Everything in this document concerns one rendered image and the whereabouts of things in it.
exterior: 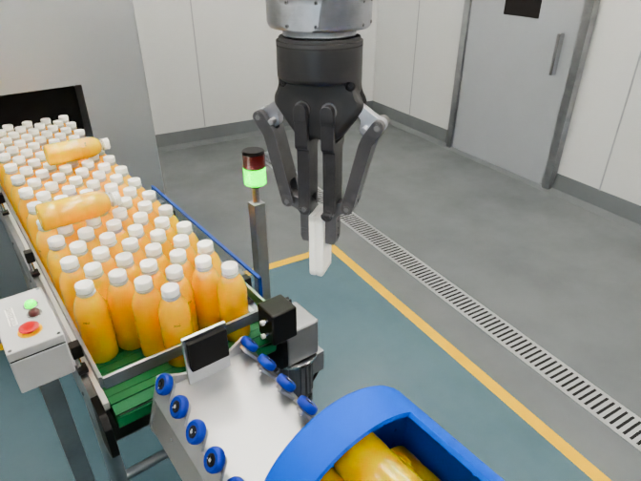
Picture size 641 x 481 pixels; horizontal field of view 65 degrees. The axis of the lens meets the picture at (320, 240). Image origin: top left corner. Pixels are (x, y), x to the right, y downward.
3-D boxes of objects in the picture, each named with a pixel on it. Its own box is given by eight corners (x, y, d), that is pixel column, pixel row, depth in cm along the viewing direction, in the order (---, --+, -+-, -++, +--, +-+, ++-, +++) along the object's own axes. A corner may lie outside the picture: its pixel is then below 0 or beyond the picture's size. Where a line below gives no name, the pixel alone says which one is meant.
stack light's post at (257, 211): (272, 454, 201) (254, 206, 146) (267, 448, 204) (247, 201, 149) (280, 449, 203) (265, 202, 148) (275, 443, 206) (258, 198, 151)
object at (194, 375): (193, 389, 108) (184, 345, 102) (188, 383, 110) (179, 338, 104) (234, 368, 113) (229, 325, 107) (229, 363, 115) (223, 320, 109)
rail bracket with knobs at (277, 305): (267, 354, 122) (265, 321, 116) (252, 338, 126) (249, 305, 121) (301, 338, 127) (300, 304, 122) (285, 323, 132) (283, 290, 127)
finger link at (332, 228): (329, 193, 51) (358, 197, 50) (329, 237, 53) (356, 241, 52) (324, 198, 50) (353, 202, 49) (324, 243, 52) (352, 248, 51)
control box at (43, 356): (22, 394, 97) (5, 354, 92) (4, 339, 111) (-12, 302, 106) (76, 371, 103) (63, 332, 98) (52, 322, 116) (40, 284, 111)
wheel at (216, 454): (213, 478, 87) (222, 477, 88) (220, 450, 87) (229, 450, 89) (198, 468, 90) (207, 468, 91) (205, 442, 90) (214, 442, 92)
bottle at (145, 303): (172, 356, 120) (159, 293, 111) (140, 361, 119) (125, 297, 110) (173, 337, 126) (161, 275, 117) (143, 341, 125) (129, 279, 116)
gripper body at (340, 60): (255, 34, 41) (261, 144, 46) (355, 39, 39) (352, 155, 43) (290, 25, 47) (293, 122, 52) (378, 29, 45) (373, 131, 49)
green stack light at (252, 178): (251, 189, 141) (250, 173, 139) (239, 181, 146) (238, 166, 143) (270, 183, 145) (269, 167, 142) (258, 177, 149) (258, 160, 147)
